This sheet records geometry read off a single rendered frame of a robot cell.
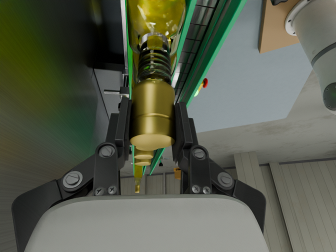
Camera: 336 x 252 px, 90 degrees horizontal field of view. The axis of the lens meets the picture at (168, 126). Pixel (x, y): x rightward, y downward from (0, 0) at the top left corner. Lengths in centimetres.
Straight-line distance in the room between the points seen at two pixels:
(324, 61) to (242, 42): 26
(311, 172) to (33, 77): 774
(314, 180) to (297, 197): 81
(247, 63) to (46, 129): 69
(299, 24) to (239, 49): 18
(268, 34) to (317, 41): 15
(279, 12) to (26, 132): 61
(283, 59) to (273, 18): 23
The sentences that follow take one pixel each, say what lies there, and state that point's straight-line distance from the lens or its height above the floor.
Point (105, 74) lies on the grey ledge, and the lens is 56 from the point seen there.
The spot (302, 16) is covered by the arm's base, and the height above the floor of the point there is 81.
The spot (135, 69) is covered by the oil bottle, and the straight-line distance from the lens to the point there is 22.
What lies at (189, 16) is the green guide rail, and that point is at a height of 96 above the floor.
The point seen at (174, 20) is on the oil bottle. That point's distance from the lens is 18.
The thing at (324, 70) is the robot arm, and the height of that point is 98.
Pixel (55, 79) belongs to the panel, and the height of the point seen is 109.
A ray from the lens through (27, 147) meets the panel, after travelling 22.
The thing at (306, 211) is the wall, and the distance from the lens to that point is 759.
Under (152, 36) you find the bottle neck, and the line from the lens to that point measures 17.
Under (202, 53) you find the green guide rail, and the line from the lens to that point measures 45.
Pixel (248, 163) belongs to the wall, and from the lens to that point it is 527.
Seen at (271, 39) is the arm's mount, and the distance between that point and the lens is 68.
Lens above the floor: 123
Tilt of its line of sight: 24 degrees down
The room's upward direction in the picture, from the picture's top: 178 degrees clockwise
